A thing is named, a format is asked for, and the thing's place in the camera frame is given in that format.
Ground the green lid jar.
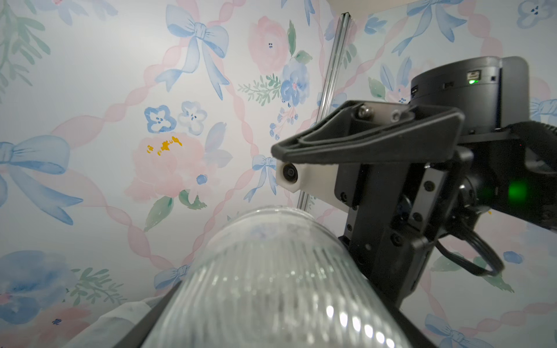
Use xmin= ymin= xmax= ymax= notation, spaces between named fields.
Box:
xmin=145 ymin=207 xmax=410 ymax=347

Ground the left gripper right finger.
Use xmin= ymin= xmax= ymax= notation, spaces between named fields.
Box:
xmin=387 ymin=304 xmax=435 ymax=348

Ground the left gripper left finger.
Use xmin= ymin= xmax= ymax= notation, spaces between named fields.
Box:
xmin=114 ymin=282 xmax=181 ymax=348

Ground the white trash bag liner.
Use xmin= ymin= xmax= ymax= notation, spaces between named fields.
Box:
xmin=64 ymin=296 xmax=163 ymax=348

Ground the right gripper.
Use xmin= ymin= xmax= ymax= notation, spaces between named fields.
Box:
xmin=271 ymin=101 xmax=474 ymax=307

